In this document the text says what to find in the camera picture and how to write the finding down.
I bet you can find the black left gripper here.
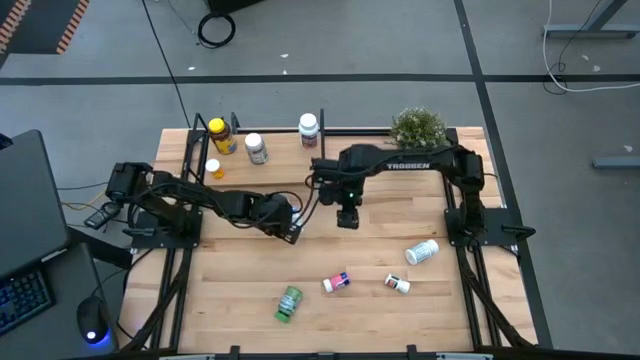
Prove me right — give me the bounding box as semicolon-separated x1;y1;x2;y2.
249;192;304;246

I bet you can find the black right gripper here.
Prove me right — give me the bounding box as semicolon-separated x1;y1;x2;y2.
319;180;364;231

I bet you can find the pink bottle with white cap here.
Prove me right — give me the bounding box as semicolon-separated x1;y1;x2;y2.
322;272;351;294

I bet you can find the green bottle with green cap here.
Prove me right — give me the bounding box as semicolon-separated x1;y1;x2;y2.
273;285;305;324

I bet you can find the white bottle with maroon label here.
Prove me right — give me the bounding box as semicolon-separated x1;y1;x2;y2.
298;112;320;149

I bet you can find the clear bottle with green label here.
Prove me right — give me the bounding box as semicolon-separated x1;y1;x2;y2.
243;132;270;166

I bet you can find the small white bottle red label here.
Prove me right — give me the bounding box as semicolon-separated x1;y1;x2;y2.
383;273;412;294

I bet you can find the small orange bottle white cap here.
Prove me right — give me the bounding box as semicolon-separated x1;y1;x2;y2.
204;158;226;181

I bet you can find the amber bottle with yellow cap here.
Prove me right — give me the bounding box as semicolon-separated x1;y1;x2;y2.
207;117;239;156

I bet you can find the white bottle with grey label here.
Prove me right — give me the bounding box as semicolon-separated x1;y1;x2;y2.
404;238;440;267

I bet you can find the potted green plant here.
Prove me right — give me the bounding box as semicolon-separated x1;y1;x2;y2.
389;106;449;150

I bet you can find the black power adapter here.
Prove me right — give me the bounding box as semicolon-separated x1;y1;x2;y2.
83;202;122;230

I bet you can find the black computer mouse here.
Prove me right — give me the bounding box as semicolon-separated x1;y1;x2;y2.
75;295;112;346

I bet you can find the dark grey desk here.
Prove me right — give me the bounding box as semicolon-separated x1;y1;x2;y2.
0;243;120;360

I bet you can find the black equipment base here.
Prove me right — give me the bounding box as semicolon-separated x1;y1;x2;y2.
204;0;266;15

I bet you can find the dark grey monitor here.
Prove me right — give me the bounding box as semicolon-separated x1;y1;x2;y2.
0;129;70;279

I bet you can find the black backlit keyboard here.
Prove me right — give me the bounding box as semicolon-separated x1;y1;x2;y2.
0;269;55;337

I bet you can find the grey metal floor bar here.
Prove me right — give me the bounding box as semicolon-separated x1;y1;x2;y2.
592;156;640;169

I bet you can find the grey metal table foot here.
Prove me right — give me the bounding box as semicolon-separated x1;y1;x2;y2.
543;0;640;40

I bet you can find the orange striped floor mat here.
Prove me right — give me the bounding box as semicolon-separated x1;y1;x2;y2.
0;0;91;55

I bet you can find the wooden shelf with black frame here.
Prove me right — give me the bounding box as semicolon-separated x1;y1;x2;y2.
177;108;327;211

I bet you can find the black aluminium rig frame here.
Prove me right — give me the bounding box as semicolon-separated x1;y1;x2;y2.
117;127;539;360

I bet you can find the long black floor cable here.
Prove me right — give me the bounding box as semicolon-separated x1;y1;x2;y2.
141;0;194;129

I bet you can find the yellow cable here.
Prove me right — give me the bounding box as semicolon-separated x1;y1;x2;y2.
59;199;109;211

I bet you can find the coiled black floor cable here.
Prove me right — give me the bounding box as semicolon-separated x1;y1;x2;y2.
197;12;237;50

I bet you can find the thin black floor cable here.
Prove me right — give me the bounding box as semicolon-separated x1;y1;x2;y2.
543;0;606;96

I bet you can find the white floor cable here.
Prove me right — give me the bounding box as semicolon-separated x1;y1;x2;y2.
542;0;640;94

